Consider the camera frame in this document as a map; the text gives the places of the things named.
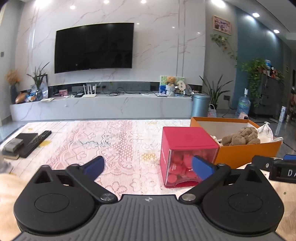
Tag clear plastic bag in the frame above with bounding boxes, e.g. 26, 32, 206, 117
257, 121, 283, 144

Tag brown plush toy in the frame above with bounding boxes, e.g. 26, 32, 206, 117
221, 127, 260, 146

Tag orange cardboard box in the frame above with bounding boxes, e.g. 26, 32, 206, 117
190, 117, 283, 169

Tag pink space heater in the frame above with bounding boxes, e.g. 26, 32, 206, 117
238, 112, 249, 120

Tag black notebook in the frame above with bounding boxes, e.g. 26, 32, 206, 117
1, 133, 38, 160

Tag blue water jug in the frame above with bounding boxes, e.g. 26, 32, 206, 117
235, 88, 251, 118

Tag black tv remote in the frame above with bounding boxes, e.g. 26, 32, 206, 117
19, 131, 52, 158

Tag grey small box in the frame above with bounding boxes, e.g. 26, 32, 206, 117
4, 138, 23, 153

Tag small woven basket bag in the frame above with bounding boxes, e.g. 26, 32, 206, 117
208, 103, 217, 118

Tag dark cabinet with ivy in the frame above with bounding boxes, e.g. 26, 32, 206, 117
241, 58, 285, 118

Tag green potted floor plant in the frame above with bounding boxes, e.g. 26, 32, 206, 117
200, 74, 233, 108

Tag grey metal trash bin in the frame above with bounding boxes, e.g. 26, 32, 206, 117
191, 93, 210, 117

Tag lace patterned tablecloth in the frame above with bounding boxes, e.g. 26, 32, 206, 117
1, 120, 190, 197

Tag white marble tv console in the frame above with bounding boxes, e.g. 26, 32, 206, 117
10, 93, 192, 121

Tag bronze oval ornament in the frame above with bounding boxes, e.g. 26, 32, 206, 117
15, 92, 28, 104

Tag white wifi router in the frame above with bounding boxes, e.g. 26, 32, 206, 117
82, 84, 97, 98

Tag teddy bear bouquet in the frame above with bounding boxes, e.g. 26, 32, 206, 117
165, 76, 176, 96

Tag green plant glass vase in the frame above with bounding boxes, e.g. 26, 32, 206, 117
27, 62, 49, 101

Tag hanging vine plant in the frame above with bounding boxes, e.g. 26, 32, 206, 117
210, 34, 238, 68

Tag dark vase dried flowers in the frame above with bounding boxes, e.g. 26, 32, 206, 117
5, 69, 20, 104

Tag framed wall picture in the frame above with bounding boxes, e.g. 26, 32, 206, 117
212, 15, 232, 35

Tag black wall television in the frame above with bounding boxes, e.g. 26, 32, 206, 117
54, 23, 134, 73

